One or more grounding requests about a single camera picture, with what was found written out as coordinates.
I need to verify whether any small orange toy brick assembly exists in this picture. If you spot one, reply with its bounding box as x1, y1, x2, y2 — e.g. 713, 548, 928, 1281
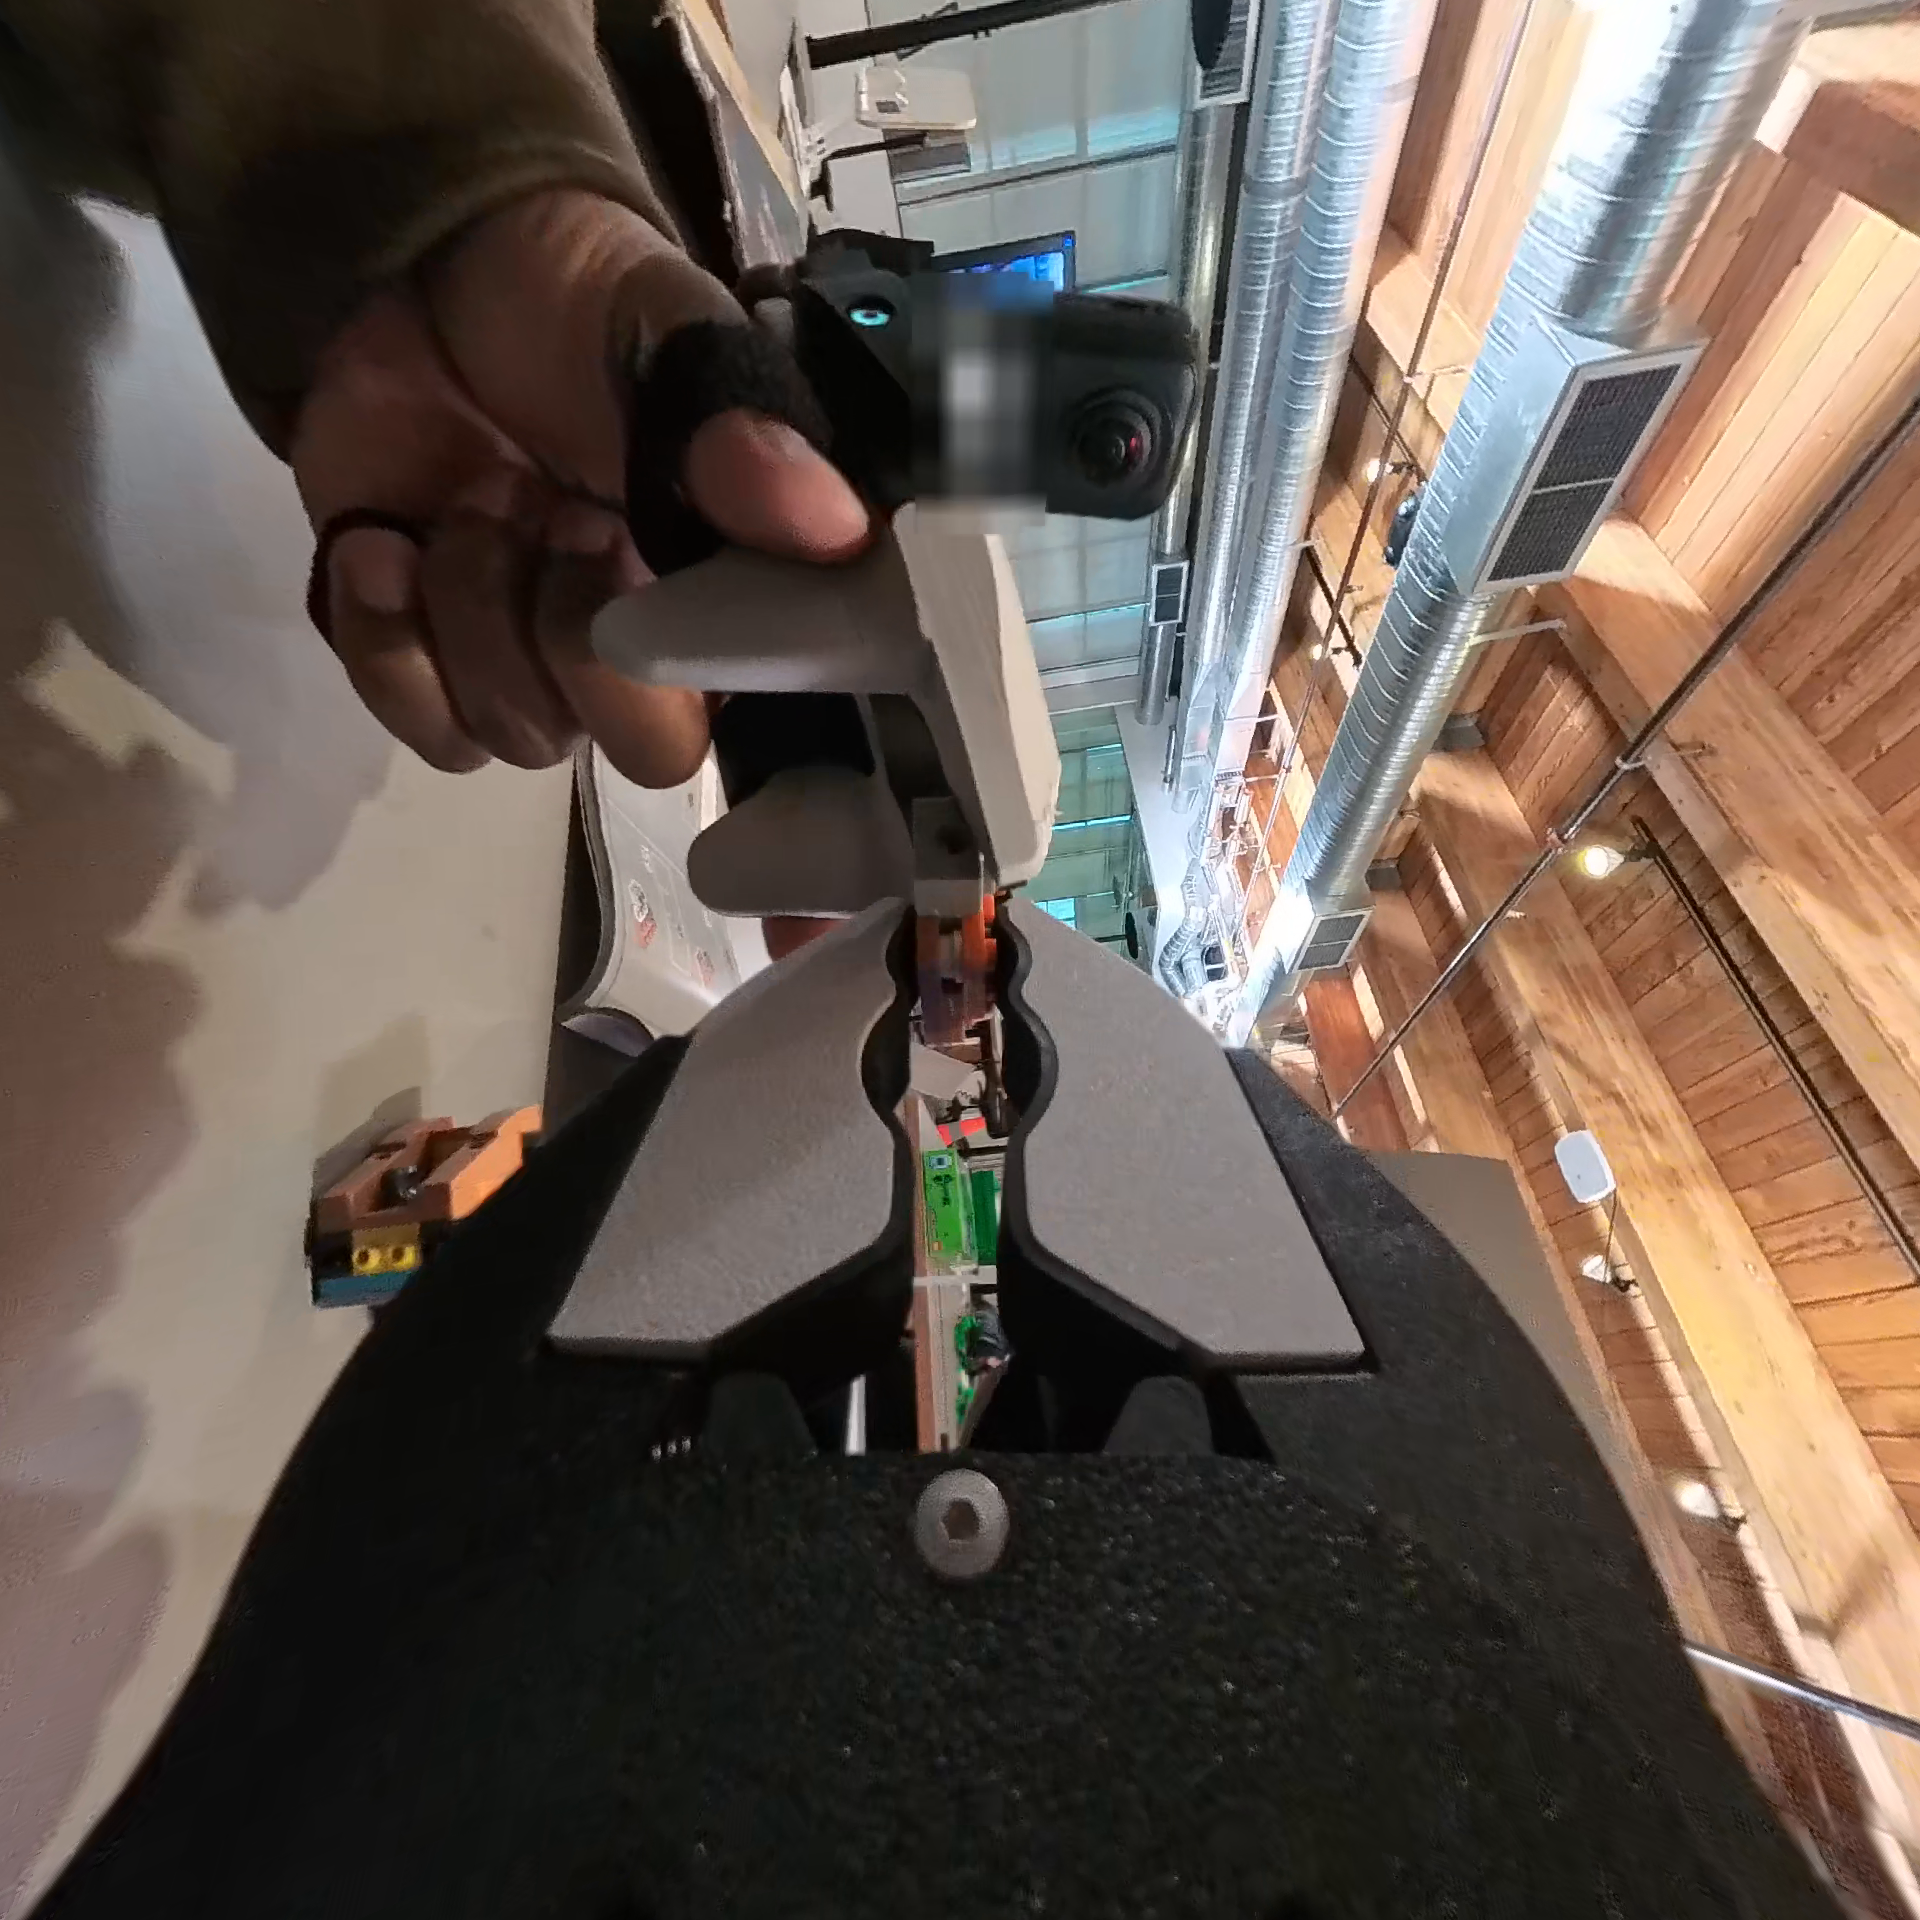
907, 803, 1011, 1058

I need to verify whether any multicoloured toy brick model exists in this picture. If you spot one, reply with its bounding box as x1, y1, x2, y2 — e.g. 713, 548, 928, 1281
304, 1105, 544, 1312

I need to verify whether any green box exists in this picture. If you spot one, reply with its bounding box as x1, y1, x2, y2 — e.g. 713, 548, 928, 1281
920, 1148, 1004, 1279

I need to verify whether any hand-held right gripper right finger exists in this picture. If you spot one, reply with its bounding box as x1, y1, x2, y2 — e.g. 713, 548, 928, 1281
993, 904, 1369, 1412

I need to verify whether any monitor with white stand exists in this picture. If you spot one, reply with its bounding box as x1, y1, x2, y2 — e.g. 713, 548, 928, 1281
599, 0, 825, 303

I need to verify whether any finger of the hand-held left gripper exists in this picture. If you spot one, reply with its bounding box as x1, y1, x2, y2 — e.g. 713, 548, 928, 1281
892, 508, 1065, 890

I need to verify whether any grey desk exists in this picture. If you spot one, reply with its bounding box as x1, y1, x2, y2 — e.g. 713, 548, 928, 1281
0, 194, 782, 1920

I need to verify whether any large spiral metal duct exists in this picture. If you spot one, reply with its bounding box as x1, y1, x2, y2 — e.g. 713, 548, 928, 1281
1247, 0, 1824, 993

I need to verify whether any toy brick instruction booklet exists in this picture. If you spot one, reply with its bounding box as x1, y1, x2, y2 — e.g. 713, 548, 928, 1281
559, 736, 782, 1051

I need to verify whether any person's left forearm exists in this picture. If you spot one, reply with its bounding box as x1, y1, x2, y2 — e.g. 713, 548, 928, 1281
0, 0, 684, 452

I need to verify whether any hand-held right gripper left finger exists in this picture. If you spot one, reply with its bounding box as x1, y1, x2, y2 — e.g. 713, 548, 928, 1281
544, 897, 922, 1412

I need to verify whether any narrow spiral metal duct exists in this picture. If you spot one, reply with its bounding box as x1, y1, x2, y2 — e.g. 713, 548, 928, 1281
1184, 0, 1426, 753
1136, 0, 1321, 723

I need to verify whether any person's left hand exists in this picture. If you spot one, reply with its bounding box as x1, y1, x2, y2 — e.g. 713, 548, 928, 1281
292, 194, 880, 788

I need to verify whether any metal air vent grille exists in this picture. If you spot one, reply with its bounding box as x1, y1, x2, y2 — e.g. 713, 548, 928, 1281
1447, 336, 1707, 596

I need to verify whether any lit display screen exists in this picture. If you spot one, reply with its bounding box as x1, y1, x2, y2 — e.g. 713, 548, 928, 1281
928, 230, 1081, 297

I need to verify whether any white mounted device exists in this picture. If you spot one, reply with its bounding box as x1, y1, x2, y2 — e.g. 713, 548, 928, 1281
854, 66, 982, 139

